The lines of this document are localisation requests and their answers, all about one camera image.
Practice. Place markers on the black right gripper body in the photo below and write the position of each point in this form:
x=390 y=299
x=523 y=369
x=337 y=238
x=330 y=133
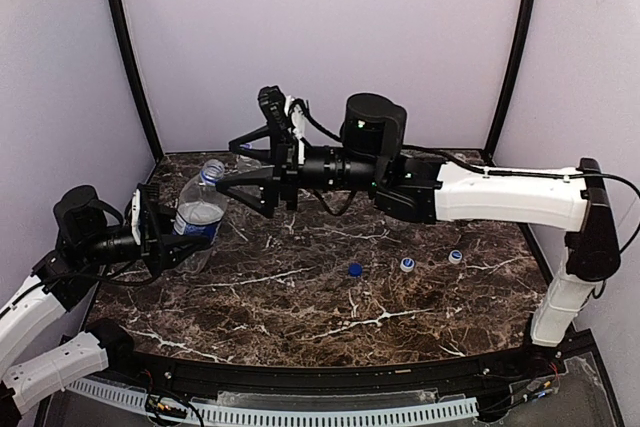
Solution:
x=285 y=172

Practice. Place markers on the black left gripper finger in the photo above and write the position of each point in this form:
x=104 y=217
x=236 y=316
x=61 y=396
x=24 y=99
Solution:
x=165 y=216
x=187 y=256

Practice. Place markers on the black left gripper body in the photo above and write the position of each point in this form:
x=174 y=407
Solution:
x=151 y=235

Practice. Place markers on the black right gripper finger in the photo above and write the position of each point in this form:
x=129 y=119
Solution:
x=257 y=189
x=272 y=134

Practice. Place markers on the pepsi label bottle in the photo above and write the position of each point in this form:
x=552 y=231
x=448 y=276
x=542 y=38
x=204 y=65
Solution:
x=201 y=208

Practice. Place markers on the solid blue bottle cap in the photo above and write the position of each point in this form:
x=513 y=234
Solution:
x=355 y=270

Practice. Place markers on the white blue bottle cap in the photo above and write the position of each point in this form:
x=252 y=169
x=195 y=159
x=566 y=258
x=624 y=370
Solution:
x=455 y=257

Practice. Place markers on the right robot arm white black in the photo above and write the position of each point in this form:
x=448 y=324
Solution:
x=425 y=186

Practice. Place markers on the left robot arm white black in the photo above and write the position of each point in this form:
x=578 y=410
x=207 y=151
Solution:
x=92 y=236

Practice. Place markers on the clear bottle at back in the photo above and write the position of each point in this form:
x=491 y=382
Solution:
x=247 y=164

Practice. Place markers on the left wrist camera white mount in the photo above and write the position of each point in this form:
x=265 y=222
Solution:
x=135 y=210

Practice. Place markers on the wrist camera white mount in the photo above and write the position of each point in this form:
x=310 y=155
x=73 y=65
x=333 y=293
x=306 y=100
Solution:
x=135 y=210
x=285 y=117

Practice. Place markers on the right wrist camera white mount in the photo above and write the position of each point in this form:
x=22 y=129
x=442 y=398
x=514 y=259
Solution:
x=285 y=117

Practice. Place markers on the left black frame post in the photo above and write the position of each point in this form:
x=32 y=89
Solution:
x=134 y=78

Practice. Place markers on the black frame post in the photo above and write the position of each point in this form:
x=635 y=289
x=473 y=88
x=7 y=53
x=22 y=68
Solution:
x=134 y=78
x=513 y=64

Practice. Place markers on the black front table rail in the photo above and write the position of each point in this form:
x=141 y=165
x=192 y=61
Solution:
x=478 y=375

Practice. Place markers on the white slotted cable duct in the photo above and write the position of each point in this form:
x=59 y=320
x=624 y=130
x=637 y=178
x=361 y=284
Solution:
x=95 y=402

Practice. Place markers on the right black frame post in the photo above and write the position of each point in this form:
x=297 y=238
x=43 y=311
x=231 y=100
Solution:
x=513 y=64

